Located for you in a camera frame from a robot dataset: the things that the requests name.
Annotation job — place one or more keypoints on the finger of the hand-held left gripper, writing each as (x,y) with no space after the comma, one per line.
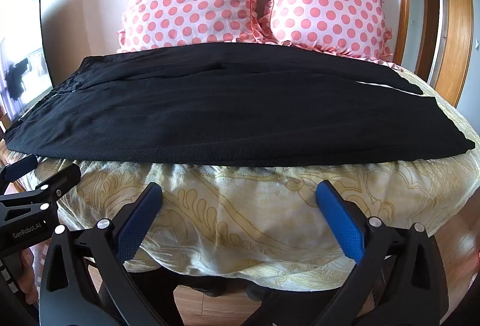
(20,168)
(52,187)

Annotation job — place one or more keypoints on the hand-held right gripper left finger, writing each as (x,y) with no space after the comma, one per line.
(137,224)

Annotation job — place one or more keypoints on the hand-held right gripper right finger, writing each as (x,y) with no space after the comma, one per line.
(339,221)

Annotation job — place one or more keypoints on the wooden door frame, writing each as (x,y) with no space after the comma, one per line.
(457,29)

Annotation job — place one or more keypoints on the wall-mounted television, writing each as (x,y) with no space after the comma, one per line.
(26,67)

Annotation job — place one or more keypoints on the person's left hand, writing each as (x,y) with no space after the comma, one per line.
(28,277)

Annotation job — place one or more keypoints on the black pants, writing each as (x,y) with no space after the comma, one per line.
(225,115)

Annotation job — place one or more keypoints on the yellow patterned bedspread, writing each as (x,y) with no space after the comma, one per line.
(243,217)

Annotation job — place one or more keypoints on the brown wooden door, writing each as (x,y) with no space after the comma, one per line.
(427,29)

